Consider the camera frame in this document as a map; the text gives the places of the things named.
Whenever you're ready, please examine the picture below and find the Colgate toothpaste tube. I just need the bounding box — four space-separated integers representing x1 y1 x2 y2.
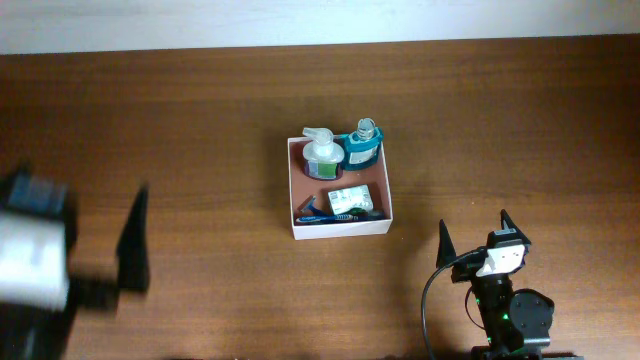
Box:
348 208 386 222

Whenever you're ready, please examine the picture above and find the white cardboard box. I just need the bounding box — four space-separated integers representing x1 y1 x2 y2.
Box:
287 137 394 240

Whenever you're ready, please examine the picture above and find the blue white toothbrush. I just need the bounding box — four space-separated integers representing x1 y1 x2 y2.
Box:
295 214 358 225

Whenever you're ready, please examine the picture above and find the teal mouthwash bottle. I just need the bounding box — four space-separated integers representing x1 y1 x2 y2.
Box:
342 118 384 171

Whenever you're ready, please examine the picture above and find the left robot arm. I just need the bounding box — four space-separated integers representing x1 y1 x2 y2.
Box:
1 165 151 359

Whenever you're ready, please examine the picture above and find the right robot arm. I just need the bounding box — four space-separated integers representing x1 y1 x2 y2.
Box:
436 210 555 360

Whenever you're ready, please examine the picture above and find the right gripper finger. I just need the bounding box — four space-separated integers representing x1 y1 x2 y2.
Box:
500 209 520 233
436 219 457 268

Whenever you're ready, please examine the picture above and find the blue disposable razor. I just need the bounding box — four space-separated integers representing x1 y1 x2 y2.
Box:
298 195 327 216

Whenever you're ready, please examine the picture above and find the green white floss packet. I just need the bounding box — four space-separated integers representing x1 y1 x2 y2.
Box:
328 185 374 215

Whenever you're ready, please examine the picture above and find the clear hand soap pump bottle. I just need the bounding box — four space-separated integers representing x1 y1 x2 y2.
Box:
302 127 345 181

